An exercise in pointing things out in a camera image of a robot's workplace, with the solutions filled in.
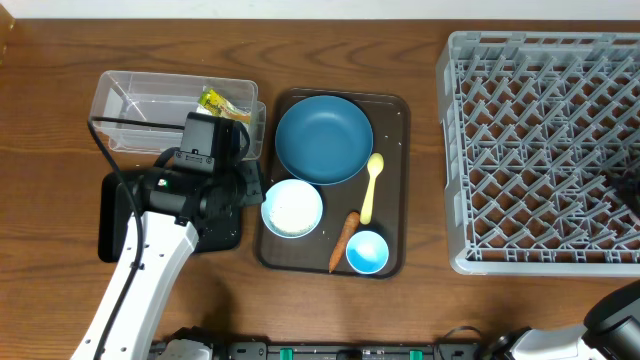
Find yellow green snack wrapper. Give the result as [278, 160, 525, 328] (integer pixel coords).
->
[196, 88, 251, 125]

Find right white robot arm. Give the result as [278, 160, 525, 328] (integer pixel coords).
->
[476, 281, 639, 360]

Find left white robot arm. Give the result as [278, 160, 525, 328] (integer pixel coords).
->
[73, 112, 265, 359]

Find grey dishwasher rack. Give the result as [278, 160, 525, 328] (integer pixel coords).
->
[436, 31, 639, 277]

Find light blue rice bowl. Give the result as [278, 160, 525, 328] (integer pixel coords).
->
[261, 179, 324, 239]

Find dark blue plate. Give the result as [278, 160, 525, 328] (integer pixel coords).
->
[275, 95, 374, 185]

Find orange carrot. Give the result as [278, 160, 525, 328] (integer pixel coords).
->
[328, 212, 360, 273]

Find dark brown serving tray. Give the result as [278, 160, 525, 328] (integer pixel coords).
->
[255, 89, 410, 279]

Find clear plastic bin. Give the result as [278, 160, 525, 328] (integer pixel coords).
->
[90, 70, 266, 160]

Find black plastic bin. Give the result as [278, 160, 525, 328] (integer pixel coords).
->
[98, 173, 242, 263]

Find yellow plastic spoon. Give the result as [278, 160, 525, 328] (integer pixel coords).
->
[360, 153, 384, 225]

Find light blue plastic cup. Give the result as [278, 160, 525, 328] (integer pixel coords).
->
[346, 230, 390, 275]

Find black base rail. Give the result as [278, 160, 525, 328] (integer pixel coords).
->
[146, 326, 506, 360]

